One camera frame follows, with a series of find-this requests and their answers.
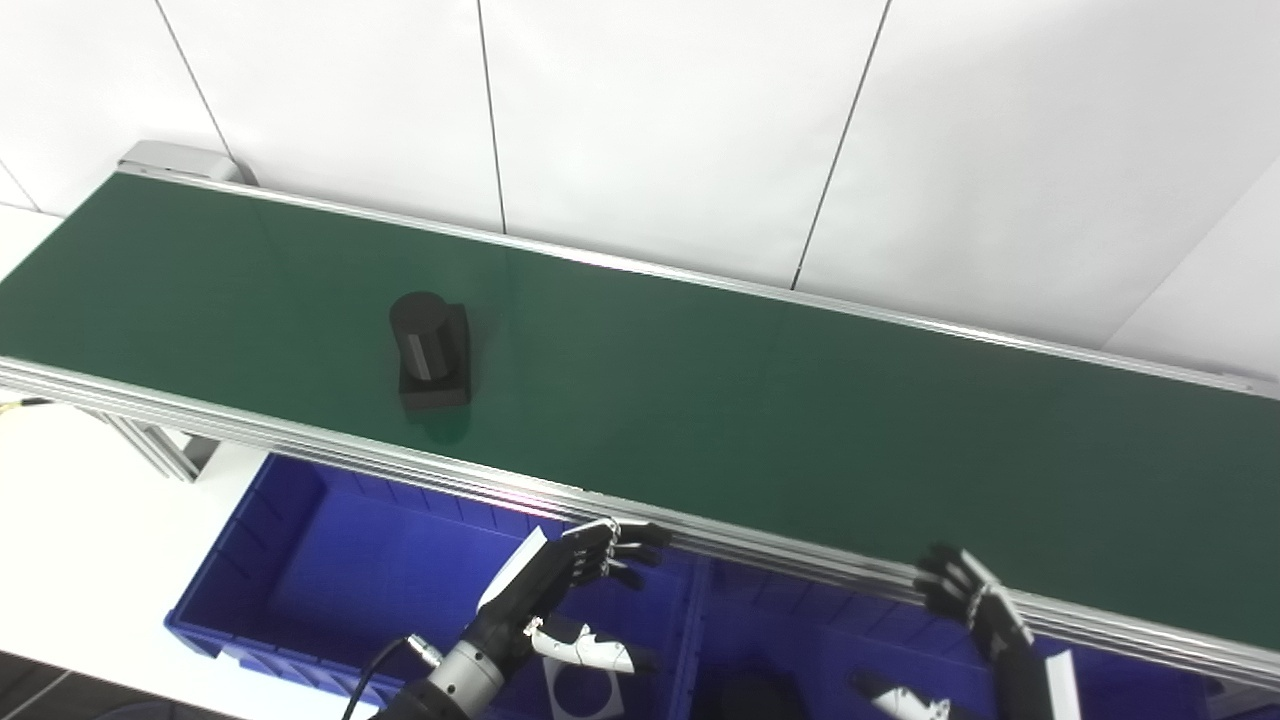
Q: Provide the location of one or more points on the black cylinder part square base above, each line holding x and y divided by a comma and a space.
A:
430, 350

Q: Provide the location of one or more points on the blue bin with white plate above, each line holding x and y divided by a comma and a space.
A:
340, 570

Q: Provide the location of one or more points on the green conveyor belt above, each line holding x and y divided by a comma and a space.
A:
400, 458
700, 400

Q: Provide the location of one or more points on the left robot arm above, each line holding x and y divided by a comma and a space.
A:
450, 685

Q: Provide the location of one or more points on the white square plate round hole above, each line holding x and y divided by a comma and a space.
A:
555, 695

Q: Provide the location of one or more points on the black part in bin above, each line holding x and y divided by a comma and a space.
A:
755, 700

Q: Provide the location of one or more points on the blue bin with black part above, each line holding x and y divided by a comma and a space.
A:
820, 640

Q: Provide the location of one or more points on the aluminium conveyor leg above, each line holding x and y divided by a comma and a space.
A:
160, 450

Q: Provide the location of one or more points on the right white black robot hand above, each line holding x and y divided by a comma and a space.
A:
1010, 660

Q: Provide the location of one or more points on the grey conveyor end cap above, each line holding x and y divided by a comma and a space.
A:
175, 160

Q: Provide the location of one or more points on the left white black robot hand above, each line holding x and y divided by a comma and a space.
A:
525, 590

